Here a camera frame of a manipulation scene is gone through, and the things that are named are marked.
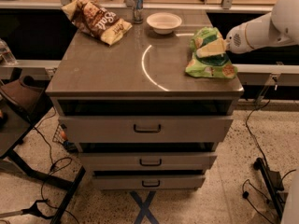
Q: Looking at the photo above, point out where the brown chip bag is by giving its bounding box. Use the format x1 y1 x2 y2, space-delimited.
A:
62 0 132 46

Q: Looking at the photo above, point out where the bottom grey drawer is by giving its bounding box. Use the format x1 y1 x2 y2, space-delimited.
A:
93 175 206 190

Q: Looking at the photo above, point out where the middle grey drawer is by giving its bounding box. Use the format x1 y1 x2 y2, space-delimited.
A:
79 152 216 171

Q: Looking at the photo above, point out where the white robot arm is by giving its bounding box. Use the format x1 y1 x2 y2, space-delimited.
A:
195 0 299 224

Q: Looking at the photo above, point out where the silver drink can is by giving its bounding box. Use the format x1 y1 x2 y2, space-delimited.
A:
132 0 143 23

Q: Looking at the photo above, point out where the grey drawer cabinet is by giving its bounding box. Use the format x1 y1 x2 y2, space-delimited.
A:
47 10 243 180

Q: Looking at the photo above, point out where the dark side table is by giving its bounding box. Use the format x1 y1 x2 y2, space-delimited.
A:
0 76 85 224

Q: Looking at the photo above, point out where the black stand base right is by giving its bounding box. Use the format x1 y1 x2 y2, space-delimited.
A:
253 158 286 219

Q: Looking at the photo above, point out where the white bowl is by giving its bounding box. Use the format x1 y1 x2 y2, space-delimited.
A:
147 12 182 35

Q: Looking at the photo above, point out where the black floor cable left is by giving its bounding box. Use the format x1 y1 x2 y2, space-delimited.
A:
31 107 80 224

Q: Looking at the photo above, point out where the green rice chip bag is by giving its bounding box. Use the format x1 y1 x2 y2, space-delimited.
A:
185 27 237 79

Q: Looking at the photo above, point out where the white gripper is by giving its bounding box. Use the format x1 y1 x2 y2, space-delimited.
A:
196 13 275 58

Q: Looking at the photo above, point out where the top grey drawer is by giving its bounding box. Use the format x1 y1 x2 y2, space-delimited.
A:
59 116 233 143

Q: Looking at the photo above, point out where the clear plastic bottle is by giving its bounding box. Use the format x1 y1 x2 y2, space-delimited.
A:
0 38 18 65

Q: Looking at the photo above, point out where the grey drawer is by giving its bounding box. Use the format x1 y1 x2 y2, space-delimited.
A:
79 152 216 171
59 116 233 143
93 175 206 190

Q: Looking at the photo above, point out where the black floor cable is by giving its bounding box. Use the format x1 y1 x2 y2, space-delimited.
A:
242 100 297 224
31 107 80 224

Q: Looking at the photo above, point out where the black floor cable right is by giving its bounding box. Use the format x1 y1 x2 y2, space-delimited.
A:
242 100 297 224

